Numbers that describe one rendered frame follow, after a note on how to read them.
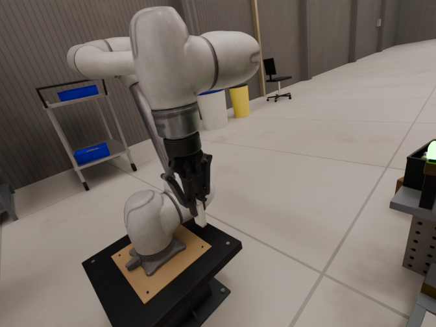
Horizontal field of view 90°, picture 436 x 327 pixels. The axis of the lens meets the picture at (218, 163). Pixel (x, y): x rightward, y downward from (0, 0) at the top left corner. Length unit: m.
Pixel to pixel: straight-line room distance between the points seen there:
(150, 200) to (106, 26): 3.58
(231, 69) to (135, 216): 0.59
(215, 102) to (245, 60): 3.20
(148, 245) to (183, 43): 0.69
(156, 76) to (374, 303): 1.12
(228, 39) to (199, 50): 0.08
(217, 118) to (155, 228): 3.05
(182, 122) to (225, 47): 0.16
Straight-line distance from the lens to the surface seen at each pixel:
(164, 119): 0.41
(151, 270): 0.93
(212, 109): 3.69
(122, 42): 0.95
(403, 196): 0.97
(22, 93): 3.80
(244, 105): 4.29
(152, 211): 0.82
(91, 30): 4.09
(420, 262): 1.31
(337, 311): 1.14
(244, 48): 0.50
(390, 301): 1.22
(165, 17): 0.40
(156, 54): 0.39
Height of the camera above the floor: 0.96
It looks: 23 degrees down
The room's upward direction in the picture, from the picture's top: 12 degrees counter-clockwise
